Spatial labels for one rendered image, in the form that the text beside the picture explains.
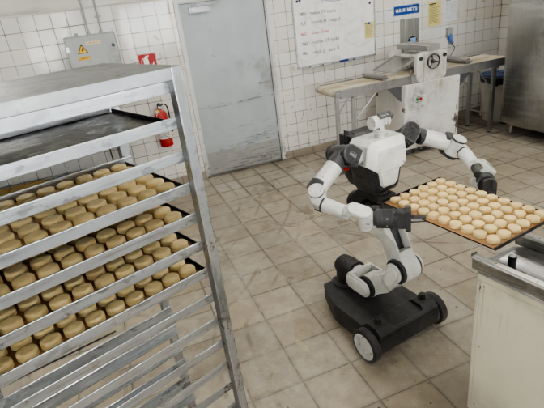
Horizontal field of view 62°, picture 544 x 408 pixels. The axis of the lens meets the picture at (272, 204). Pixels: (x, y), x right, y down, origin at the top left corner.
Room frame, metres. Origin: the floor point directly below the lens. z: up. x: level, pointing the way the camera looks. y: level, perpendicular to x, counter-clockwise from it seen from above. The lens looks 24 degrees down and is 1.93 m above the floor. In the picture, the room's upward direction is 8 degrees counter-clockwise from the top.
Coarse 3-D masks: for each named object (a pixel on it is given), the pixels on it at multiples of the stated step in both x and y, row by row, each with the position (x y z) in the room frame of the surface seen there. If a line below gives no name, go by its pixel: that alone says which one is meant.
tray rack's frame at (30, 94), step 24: (72, 72) 1.34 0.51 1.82; (96, 72) 1.24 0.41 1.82; (120, 72) 1.16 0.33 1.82; (144, 72) 1.09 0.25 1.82; (168, 72) 1.12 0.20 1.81; (0, 96) 0.99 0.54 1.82; (24, 96) 0.93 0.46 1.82; (48, 96) 0.95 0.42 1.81; (72, 96) 0.97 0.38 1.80; (96, 96) 1.01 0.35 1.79
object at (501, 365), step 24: (504, 264) 1.54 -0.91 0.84; (528, 264) 1.52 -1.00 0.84; (480, 288) 1.49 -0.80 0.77; (504, 288) 1.41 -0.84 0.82; (480, 312) 1.48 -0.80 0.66; (504, 312) 1.39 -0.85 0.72; (528, 312) 1.32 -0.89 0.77; (480, 336) 1.48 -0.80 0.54; (504, 336) 1.39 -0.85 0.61; (528, 336) 1.31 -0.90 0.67; (480, 360) 1.47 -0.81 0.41; (504, 360) 1.38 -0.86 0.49; (528, 360) 1.30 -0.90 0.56; (480, 384) 1.46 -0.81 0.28; (504, 384) 1.37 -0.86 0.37; (528, 384) 1.28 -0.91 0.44
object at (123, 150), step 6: (126, 144) 1.49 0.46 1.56; (120, 150) 1.48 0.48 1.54; (126, 150) 1.49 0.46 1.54; (120, 156) 1.49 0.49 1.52; (162, 306) 1.48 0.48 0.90; (168, 306) 1.49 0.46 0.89; (174, 324) 1.49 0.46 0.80; (174, 336) 1.48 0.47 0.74; (180, 354) 1.49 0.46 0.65; (186, 372) 1.49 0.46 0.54; (180, 378) 1.49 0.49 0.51; (192, 402) 1.49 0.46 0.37
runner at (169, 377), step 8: (216, 344) 1.13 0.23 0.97; (208, 352) 1.11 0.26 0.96; (192, 360) 1.08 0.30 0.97; (200, 360) 1.09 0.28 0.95; (176, 368) 1.04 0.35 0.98; (184, 368) 1.06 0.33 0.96; (168, 376) 1.02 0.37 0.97; (176, 376) 1.04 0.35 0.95; (152, 384) 1.00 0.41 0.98; (160, 384) 1.01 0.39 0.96; (144, 392) 0.98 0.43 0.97; (152, 392) 0.99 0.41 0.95; (128, 400) 0.95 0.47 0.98; (136, 400) 0.96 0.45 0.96
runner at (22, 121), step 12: (156, 84) 1.13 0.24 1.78; (108, 96) 1.05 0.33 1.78; (120, 96) 1.07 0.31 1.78; (132, 96) 1.09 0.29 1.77; (144, 96) 1.10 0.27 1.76; (48, 108) 0.97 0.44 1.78; (60, 108) 0.98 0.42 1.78; (72, 108) 1.00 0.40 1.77; (84, 108) 1.01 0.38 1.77; (96, 108) 1.03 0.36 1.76; (0, 120) 0.91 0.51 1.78; (12, 120) 0.92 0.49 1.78; (24, 120) 0.94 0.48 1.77; (36, 120) 0.95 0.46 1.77; (48, 120) 0.96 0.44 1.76; (0, 132) 0.91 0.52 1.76
